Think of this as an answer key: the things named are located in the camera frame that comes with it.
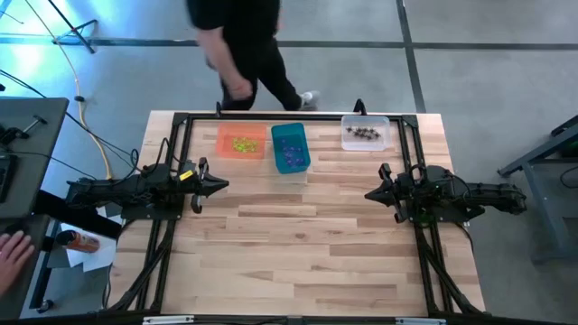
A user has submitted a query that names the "black desk clamp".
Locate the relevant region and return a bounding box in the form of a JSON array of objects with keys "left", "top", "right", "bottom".
[{"left": 0, "top": 114, "right": 49, "bottom": 146}]

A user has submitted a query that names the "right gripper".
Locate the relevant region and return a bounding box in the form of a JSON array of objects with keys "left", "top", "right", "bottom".
[{"left": 363, "top": 162, "right": 426, "bottom": 225}]

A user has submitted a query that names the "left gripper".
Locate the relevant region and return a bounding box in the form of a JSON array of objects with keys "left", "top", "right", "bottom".
[{"left": 173, "top": 156, "right": 230, "bottom": 215}]

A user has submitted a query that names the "person's hand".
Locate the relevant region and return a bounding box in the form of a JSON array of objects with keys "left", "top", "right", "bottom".
[{"left": 0, "top": 229, "right": 36, "bottom": 295}]

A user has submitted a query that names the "teal plastic bin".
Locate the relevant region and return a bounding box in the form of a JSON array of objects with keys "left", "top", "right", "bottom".
[{"left": 270, "top": 122, "right": 312, "bottom": 175}]

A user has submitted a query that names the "dark grey desk top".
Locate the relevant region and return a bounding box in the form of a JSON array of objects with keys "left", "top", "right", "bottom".
[{"left": 0, "top": 214, "right": 51, "bottom": 322}]

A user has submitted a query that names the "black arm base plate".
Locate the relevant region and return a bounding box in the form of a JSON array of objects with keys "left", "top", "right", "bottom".
[
  {"left": 120, "top": 184, "right": 188, "bottom": 221},
  {"left": 404, "top": 185, "right": 487, "bottom": 226}
]

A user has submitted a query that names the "person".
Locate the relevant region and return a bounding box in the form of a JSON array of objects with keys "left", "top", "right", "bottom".
[{"left": 184, "top": 0, "right": 322, "bottom": 112}]

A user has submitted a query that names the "white paper sheet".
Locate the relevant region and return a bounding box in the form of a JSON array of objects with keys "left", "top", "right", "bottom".
[{"left": 65, "top": 222, "right": 118, "bottom": 274}]

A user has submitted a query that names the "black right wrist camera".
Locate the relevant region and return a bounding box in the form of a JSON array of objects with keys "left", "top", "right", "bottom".
[{"left": 424, "top": 165, "right": 455, "bottom": 198}]

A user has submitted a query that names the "yellow cable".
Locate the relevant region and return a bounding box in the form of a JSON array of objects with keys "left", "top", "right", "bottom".
[{"left": 22, "top": 0, "right": 114, "bottom": 181}]

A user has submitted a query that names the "black slanted beam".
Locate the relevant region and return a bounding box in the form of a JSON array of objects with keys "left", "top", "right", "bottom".
[{"left": 33, "top": 189, "right": 123, "bottom": 240}]

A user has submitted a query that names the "black floor cable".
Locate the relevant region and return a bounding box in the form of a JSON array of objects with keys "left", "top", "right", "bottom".
[{"left": 0, "top": 67, "right": 141, "bottom": 175}]

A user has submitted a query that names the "white shoe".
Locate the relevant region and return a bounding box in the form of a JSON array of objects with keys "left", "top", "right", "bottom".
[{"left": 299, "top": 89, "right": 322, "bottom": 111}]

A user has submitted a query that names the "orange spray can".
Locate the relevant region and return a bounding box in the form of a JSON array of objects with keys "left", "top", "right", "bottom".
[{"left": 55, "top": 229, "right": 101, "bottom": 255}]

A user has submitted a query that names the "silver metal bracket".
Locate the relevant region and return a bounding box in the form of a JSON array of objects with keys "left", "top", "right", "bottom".
[
  {"left": 395, "top": 317, "right": 447, "bottom": 325},
  {"left": 142, "top": 315, "right": 195, "bottom": 325}
]

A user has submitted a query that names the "black light stand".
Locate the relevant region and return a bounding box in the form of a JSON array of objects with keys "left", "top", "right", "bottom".
[{"left": 44, "top": 0, "right": 99, "bottom": 55}]

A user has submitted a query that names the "clear plastic bin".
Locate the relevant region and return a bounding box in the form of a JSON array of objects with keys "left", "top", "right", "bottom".
[{"left": 340, "top": 115, "right": 392, "bottom": 152}]

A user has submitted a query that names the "orange plastic bin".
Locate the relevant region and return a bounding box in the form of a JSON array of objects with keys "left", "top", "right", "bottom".
[{"left": 215, "top": 123, "right": 268, "bottom": 161}]

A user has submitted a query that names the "black keyboard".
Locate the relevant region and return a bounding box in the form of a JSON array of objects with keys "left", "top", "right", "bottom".
[{"left": 0, "top": 153, "right": 18, "bottom": 204}]

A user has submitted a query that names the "black aluminium table frame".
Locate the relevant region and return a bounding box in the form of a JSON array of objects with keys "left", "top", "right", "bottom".
[{"left": 106, "top": 110, "right": 487, "bottom": 325}]

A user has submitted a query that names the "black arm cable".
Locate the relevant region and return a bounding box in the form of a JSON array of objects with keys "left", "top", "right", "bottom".
[{"left": 130, "top": 136, "right": 186, "bottom": 178}]

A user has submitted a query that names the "grey metal table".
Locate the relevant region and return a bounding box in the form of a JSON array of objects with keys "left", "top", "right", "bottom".
[{"left": 496, "top": 115, "right": 578, "bottom": 265}]

